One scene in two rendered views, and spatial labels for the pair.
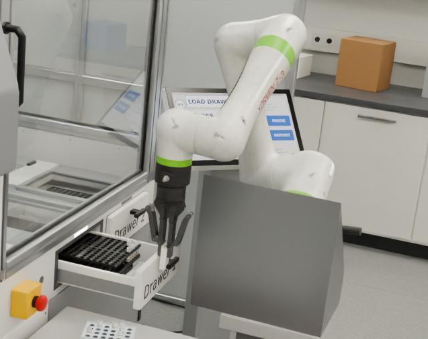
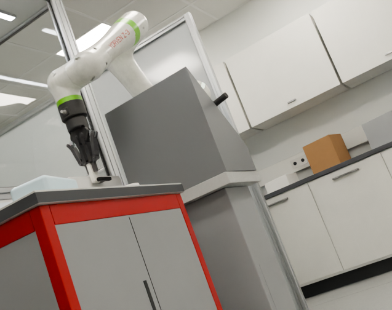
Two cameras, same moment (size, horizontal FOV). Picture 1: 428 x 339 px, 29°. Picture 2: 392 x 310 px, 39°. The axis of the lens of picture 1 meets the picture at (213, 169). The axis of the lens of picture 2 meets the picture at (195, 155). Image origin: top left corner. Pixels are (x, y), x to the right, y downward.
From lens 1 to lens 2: 1.43 m
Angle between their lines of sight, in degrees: 29
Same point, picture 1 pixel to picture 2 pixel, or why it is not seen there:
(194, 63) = not seen: hidden behind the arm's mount
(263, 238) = (156, 128)
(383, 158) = (366, 197)
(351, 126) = (333, 189)
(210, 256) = (133, 166)
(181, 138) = (60, 78)
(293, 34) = (131, 15)
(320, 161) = not seen: hidden behind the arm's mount
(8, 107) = not seen: outside the picture
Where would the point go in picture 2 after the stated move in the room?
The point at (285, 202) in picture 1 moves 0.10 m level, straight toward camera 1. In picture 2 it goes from (156, 93) to (144, 87)
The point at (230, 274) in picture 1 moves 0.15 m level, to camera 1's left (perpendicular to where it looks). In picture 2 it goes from (151, 170) to (112, 186)
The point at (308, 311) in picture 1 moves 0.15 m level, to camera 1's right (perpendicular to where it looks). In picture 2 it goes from (208, 157) to (252, 139)
